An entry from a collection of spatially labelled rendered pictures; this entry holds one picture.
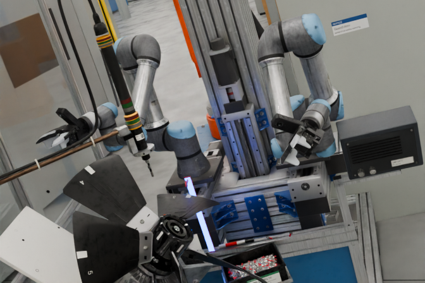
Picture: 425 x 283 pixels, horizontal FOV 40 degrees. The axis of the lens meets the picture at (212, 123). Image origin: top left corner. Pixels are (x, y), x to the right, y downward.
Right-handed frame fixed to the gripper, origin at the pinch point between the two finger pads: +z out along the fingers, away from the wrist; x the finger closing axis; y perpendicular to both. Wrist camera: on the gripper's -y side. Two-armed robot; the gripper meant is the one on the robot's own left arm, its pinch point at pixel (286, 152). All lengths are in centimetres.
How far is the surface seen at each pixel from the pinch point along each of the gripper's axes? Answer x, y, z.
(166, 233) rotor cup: 24.5, -16.3, 31.7
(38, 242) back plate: 48, -48, 42
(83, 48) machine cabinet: 266, -233, -339
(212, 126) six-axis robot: 246, -67, -322
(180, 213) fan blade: 35.1, -17.6, 11.7
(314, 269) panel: 55, 35, -24
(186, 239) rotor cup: 26.9, -10.9, 27.1
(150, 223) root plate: 30.7, -22.6, 26.7
